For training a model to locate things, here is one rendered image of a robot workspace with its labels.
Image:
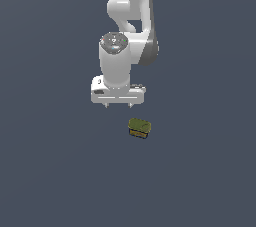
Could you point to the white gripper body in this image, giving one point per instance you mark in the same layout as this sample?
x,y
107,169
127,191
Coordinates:
x,y
118,96

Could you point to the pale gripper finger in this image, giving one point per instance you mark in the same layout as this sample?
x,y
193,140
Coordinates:
x,y
106,105
130,105

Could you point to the small olive green box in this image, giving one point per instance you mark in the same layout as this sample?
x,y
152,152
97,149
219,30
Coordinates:
x,y
139,127

